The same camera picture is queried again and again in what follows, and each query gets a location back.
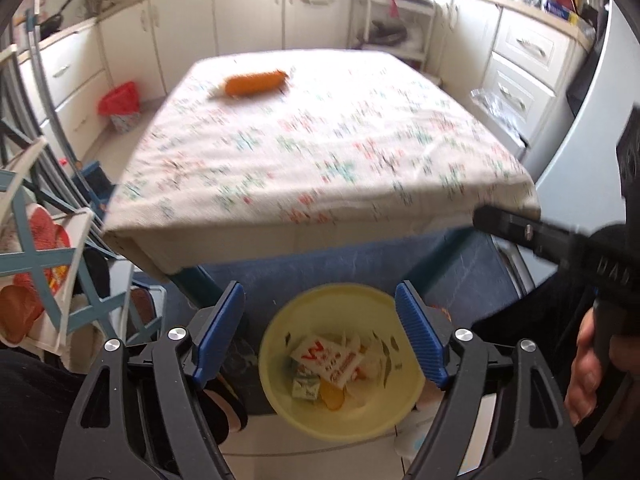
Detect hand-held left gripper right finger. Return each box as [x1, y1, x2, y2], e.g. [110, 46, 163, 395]
[395, 279, 583, 480]

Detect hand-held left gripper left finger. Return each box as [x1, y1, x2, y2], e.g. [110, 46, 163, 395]
[57, 280, 247, 480]

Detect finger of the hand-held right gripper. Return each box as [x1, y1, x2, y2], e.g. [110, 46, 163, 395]
[472, 204, 596, 266]

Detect yellow plastic bin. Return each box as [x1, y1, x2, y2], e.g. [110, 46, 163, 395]
[257, 282, 428, 441]

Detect white tissue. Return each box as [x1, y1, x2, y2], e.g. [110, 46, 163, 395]
[345, 342, 401, 411]

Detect red white carton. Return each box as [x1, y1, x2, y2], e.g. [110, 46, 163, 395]
[290, 335, 366, 390]

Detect small green white carton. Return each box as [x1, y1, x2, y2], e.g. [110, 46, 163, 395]
[291, 375, 322, 401]

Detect small orange piece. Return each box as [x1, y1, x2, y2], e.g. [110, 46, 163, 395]
[320, 380, 346, 411]

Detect person's right hand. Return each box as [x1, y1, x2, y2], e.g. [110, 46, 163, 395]
[564, 305, 640, 428]

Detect white refrigerator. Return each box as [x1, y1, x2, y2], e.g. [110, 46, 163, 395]
[520, 0, 640, 286]

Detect large blue rug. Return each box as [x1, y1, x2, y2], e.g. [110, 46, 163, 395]
[200, 230, 521, 331]

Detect clear plastic bag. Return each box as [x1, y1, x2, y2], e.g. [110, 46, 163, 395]
[470, 87, 531, 148]

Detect blue dustpan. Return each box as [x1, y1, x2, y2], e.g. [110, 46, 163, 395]
[75, 160, 118, 211]

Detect red patterned cushion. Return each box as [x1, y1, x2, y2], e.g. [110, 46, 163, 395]
[0, 205, 73, 346]

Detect person's dark trousers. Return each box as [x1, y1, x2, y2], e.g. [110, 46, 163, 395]
[0, 275, 596, 480]

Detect blue white folding chair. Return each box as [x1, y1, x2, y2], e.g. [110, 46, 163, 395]
[0, 45, 168, 356]

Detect floral tablecloth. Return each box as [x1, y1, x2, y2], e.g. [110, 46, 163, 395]
[102, 49, 542, 276]

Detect white storage rack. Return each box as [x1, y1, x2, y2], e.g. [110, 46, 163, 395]
[350, 0, 436, 73]

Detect black pan with lid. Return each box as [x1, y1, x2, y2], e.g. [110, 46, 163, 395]
[370, 22, 408, 46]

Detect red waste bin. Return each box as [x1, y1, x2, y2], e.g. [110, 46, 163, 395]
[97, 81, 142, 135]

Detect metal pole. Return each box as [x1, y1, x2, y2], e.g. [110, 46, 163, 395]
[25, 7, 108, 221]

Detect cream kitchen cabinets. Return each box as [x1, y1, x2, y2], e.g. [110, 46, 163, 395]
[20, 0, 596, 161]

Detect black frying pan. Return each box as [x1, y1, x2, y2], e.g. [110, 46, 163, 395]
[30, 0, 81, 41]

